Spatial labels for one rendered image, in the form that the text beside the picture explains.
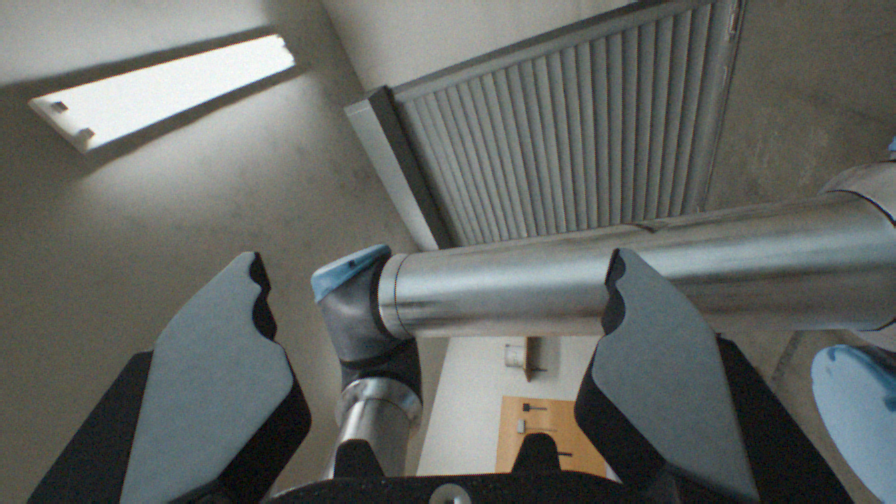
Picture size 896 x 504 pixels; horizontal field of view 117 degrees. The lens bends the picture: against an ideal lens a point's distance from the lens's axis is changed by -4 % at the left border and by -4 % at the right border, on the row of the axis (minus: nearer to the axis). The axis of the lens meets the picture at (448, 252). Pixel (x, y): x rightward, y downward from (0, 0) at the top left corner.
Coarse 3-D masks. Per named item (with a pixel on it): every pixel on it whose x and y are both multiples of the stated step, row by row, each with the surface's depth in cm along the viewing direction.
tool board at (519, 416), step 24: (504, 408) 292; (528, 408) 283; (552, 408) 277; (504, 432) 276; (528, 432) 269; (552, 432) 263; (576, 432) 256; (504, 456) 261; (576, 456) 244; (600, 456) 238
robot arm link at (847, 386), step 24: (816, 360) 30; (840, 360) 27; (864, 360) 25; (888, 360) 24; (816, 384) 31; (840, 384) 27; (864, 384) 24; (888, 384) 23; (840, 408) 28; (864, 408) 25; (888, 408) 22; (840, 432) 29; (864, 432) 25; (888, 432) 23; (864, 456) 26; (888, 456) 23; (864, 480) 26; (888, 480) 23
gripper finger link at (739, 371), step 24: (744, 360) 6; (744, 384) 6; (744, 408) 5; (768, 408) 5; (744, 432) 5; (768, 432) 5; (792, 432) 5; (768, 456) 5; (792, 456) 5; (816, 456) 5; (672, 480) 4; (768, 480) 4; (792, 480) 4; (816, 480) 4
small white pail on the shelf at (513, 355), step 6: (504, 348) 313; (510, 348) 312; (516, 348) 310; (522, 348) 309; (504, 354) 310; (510, 354) 308; (516, 354) 306; (522, 354) 304; (504, 360) 309; (510, 360) 307; (516, 360) 305; (522, 360) 303; (510, 366) 315
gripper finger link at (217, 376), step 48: (240, 288) 8; (192, 336) 7; (240, 336) 7; (192, 384) 6; (240, 384) 6; (288, 384) 6; (144, 432) 5; (192, 432) 5; (240, 432) 5; (288, 432) 6; (144, 480) 4; (192, 480) 4; (240, 480) 5
